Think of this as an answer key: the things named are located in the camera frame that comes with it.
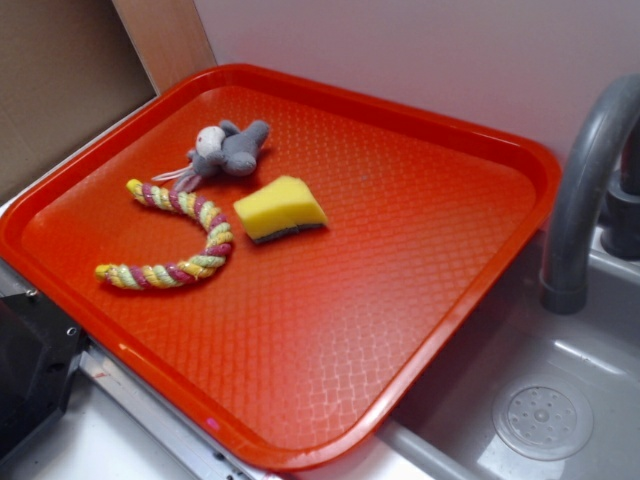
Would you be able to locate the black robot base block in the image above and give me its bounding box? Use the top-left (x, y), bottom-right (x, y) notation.
top-left (1, 294), bottom-right (86, 463)

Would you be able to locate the yellow green-backed sponge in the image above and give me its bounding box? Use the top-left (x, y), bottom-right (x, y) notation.
top-left (233, 176), bottom-right (329, 243)

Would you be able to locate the red plastic serving tray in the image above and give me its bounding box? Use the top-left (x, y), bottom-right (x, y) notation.
top-left (1, 65), bottom-right (561, 472)

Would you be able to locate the grey plush mouse toy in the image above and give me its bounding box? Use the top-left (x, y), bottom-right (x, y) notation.
top-left (152, 120), bottom-right (270, 193)

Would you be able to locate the grey toy sink faucet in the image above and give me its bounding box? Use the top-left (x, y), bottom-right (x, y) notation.
top-left (540, 74), bottom-right (639, 314)

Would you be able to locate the grey plastic sink basin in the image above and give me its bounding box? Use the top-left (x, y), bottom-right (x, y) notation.
top-left (378, 224), bottom-right (640, 480)

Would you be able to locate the light wooden board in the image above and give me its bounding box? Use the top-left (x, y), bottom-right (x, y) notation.
top-left (112, 0), bottom-right (217, 94)

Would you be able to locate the brown cardboard panel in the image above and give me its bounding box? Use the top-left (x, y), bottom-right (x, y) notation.
top-left (1, 1), bottom-right (155, 201)

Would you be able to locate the multicolour twisted rope toy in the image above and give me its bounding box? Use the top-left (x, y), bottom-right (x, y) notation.
top-left (94, 179), bottom-right (234, 291)

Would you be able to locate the grey faucet handle knob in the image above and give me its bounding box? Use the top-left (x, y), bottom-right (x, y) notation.
top-left (601, 127), bottom-right (639, 260)

